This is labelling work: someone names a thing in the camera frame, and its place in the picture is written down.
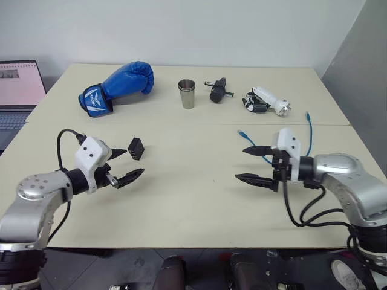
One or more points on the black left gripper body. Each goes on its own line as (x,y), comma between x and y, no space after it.
(102,178)

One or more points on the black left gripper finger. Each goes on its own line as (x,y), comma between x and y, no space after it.
(118,152)
(130,176)

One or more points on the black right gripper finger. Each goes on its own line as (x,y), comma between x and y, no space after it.
(257,179)
(260,150)

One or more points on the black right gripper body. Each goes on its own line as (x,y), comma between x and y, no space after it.
(280,170)

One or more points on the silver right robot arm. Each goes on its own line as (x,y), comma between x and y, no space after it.
(347,178)

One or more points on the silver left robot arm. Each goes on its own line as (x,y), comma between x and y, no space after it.
(33,208)

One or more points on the small black box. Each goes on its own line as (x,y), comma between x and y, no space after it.
(135,148)

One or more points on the white robotic hand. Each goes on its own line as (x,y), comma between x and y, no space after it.
(267,96)

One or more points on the blue boxing glove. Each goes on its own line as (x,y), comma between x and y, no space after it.
(124,81)

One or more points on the black cylindrical tool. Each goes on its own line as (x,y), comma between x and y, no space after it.
(217,90)

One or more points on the stacked steel cups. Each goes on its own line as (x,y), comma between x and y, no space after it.
(187,95)

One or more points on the dark rounded shape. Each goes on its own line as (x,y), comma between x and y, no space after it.
(170,273)

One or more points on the open laptop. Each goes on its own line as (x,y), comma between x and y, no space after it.
(18,90)

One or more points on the white shoe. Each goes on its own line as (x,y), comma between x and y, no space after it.
(347,275)

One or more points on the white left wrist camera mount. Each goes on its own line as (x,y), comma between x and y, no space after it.
(90,151)

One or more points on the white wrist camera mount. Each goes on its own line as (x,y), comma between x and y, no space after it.
(90,151)
(290,142)

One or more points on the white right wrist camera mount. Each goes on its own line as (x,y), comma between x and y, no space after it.
(290,142)

